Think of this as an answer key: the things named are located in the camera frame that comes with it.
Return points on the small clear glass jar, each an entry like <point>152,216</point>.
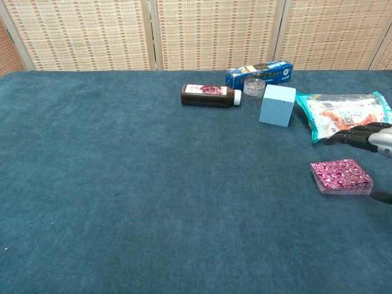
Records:
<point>253,88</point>

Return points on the light blue cube block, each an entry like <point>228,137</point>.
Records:
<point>275,110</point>

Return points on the brown bottle white cap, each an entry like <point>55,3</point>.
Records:
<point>205,98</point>

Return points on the pink patterned card stack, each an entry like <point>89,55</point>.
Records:
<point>340,176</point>

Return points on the blue felt table cover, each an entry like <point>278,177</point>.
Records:
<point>137,183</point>

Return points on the long blue carton box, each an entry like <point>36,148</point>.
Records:
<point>275,75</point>

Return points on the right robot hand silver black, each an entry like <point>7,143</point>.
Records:
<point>376,141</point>

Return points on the woven bamboo folding screen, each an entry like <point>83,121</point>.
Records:
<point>92,33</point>

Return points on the teal plastic sausage packet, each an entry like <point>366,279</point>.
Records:
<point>337,113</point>

